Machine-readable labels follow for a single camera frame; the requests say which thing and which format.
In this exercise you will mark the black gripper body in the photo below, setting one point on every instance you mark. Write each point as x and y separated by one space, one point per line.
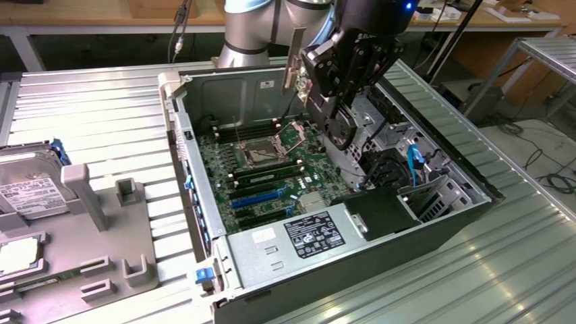
373 17

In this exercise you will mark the black Nvidia graphics card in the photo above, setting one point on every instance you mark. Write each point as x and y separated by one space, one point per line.
341 133

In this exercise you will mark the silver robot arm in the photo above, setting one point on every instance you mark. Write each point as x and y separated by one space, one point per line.
252 30

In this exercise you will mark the orange white box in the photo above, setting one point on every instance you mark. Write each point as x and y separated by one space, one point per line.
422 15

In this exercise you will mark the small white box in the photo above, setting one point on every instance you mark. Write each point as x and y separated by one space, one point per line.
445 14

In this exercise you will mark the black pole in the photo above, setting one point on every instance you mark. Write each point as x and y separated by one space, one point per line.
454 33

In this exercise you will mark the metal socket cover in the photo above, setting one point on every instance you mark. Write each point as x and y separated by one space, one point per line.
292 135

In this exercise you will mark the brown cabinet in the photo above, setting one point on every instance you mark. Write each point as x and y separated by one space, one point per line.
485 57

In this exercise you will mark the silver perforated disk bay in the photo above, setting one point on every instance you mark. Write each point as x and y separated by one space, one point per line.
382 135

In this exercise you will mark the dark grey box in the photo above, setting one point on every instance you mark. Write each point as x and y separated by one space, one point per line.
476 98

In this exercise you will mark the black grey PC case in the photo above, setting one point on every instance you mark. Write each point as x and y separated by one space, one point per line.
216 98

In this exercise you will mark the thin locking lever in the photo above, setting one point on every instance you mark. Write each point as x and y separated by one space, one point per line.
236 131

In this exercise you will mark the CPU socket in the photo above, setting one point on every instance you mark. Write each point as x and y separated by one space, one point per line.
262 153

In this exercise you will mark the flat white device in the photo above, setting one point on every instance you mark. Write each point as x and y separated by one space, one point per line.
508 15

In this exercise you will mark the green motherboard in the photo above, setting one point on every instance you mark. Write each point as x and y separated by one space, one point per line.
314 168

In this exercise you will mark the RAM stick with white label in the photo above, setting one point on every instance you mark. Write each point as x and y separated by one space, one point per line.
265 176

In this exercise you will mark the black expansion slot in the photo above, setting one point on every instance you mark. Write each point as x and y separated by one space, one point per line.
260 213
265 222
258 192

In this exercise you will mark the silver chipset heatsink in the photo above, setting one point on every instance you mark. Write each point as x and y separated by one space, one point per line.
312 200

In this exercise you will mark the silver vented disk bay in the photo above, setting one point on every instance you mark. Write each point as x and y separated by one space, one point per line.
440 199

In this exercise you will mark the blue card retention bar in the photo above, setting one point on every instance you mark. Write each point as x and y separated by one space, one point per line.
197 216

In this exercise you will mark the wooden desk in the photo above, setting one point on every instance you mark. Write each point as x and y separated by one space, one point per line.
89 20

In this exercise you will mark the silver power supply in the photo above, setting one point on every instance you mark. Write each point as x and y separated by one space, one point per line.
260 263

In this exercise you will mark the blue disk caddy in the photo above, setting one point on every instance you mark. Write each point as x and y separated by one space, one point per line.
58 152

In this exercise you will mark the blue case latch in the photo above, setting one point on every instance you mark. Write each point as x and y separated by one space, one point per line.
202 274

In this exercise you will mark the silver hard disk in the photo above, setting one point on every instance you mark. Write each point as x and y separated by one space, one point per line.
26 182

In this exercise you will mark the grey parts rack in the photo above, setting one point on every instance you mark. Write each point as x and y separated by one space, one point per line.
66 243

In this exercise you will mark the silver CPU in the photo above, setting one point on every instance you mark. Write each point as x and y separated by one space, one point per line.
17 254

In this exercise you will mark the green bare RAM stick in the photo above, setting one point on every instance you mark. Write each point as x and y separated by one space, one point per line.
36 284

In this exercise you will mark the black intrusion switch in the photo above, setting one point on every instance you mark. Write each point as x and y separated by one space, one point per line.
186 135

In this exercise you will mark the aluminium frame table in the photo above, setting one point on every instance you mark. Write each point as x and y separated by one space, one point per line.
548 54

